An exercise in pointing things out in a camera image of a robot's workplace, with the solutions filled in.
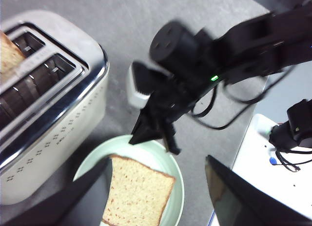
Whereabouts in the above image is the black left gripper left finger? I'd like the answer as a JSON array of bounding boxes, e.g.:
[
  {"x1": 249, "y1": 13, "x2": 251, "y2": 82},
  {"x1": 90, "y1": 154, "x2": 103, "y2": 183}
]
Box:
[{"x1": 0, "y1": 158, "x2": 114, "y2": 226}]

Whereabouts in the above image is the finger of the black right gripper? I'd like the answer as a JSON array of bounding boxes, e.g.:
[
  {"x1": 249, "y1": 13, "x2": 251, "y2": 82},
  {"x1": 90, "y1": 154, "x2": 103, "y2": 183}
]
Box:
[
  {"x1": 162, "y1": 122, "x2": 182, "y2": 155},
  {"x1": 128, "y1": 108, "x2": 163, "y2": 145}
]

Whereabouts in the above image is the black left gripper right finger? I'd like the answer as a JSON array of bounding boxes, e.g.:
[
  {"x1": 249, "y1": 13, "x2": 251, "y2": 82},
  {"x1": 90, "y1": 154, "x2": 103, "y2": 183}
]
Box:
[{"x1": 205, "y1": 154, "x2": 312, "y2": 226}]

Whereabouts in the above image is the pale green plate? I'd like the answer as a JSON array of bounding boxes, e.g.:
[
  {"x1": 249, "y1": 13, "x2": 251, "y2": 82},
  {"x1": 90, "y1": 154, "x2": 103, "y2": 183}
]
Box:
[{"x1": 73, "y1": 134, "x2": 185, "y2": 226}]

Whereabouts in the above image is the square toast bread slice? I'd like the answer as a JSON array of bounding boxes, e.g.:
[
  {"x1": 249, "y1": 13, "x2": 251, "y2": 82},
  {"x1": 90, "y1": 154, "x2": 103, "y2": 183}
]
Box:
[{"x1": 101, "y1": 154, "x2": 176, "y2": 226}]

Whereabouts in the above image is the cream toaster with chrome top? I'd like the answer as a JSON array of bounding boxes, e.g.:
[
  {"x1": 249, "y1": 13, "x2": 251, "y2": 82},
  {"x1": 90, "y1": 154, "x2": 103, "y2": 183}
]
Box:
[{"x1": 0, "y1": 10, "x2": 110, "y2": 206}]

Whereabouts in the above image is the pale grey right wrist camera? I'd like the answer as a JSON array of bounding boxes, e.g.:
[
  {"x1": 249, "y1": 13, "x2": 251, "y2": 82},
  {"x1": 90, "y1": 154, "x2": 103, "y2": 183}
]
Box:
[{"x1": 126, "y1": 62, "x2": 156, "y2": 109}]

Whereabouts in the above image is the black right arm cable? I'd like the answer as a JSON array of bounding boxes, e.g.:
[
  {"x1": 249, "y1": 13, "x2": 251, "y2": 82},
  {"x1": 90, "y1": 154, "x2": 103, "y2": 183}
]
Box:
[{"x1": 190, "y1": 64, "x2": 295, "y2": 130}]

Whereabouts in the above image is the thin black cable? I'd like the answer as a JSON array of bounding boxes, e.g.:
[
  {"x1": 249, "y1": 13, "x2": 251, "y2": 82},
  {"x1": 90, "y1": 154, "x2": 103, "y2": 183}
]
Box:
[{"x1": 275, "y1": 147, "x2": 312, "y2": 172}]

